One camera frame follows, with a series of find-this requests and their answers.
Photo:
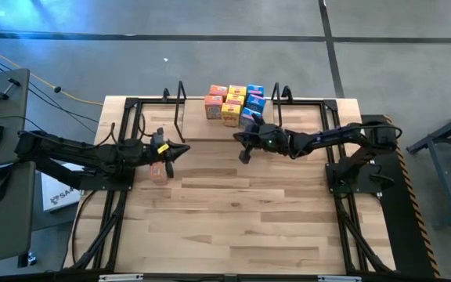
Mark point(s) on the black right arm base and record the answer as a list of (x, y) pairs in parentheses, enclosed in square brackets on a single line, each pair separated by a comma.
[(360, 184)]

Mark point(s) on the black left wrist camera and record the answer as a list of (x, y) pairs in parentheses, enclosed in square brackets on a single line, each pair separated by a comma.
[(158, 137)]

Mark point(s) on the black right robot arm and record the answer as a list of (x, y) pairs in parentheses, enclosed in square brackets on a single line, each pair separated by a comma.
[(339, 135)]

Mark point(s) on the yellow tape tag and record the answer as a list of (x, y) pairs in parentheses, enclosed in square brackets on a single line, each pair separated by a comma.
[(163, 148)]

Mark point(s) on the orange Mini Wheats cereal box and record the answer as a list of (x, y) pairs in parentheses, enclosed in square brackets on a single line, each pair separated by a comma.
[(213, 107), (218, 90), (158, 173)]

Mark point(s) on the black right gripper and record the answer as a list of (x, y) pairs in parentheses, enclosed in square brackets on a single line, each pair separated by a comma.
[(274, 142)]

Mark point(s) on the small black frame clamp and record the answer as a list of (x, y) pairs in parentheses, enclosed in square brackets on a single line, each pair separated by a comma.
[(287, 93), (165, 94)]

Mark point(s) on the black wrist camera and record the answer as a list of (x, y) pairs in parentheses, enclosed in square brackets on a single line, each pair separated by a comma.
[(158, 137), (257, 122)]

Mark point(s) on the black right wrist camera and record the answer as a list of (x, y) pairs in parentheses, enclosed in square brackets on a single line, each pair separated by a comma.
[(257, 122)]

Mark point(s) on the black desk caster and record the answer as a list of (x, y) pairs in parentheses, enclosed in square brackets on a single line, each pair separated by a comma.
[(29, 259)]

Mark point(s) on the silver metal table clamp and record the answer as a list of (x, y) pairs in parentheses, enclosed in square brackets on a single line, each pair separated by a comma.
[(339, 279), (120, 278)]

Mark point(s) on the black metal shelf bracket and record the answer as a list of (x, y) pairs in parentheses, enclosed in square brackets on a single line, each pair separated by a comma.
[(280, 117), (175, 117)]

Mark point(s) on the white cardboard box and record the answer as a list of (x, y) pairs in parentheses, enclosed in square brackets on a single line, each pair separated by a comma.
[(59, 196)]

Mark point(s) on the blue-grey metal stand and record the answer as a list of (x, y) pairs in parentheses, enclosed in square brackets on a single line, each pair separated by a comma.
[(442, 176)]

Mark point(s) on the black hazard-striped floor mat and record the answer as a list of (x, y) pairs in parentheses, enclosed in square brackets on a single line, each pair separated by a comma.
[(397, 227)]

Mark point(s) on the dark grey desk top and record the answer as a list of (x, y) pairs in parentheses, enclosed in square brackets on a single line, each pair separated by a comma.
[(10, 105), (14, 227)]

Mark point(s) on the blue Rice Krispies cereal box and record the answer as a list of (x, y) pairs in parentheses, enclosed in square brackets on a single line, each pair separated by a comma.
[(256, 103), (255, 89), (247, 117)]

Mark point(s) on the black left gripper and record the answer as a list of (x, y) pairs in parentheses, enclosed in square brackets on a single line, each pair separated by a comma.
[(151, 153)]

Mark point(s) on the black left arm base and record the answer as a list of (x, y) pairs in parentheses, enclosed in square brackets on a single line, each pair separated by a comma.
[(104, 184)]

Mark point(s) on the yellow Corn Pops cereal box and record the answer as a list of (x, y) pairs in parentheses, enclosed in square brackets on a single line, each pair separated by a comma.
[(235, 99), (237, 90), (231, 114)]

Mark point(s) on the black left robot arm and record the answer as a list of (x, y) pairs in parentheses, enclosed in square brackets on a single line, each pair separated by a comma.
[(73, 150)]

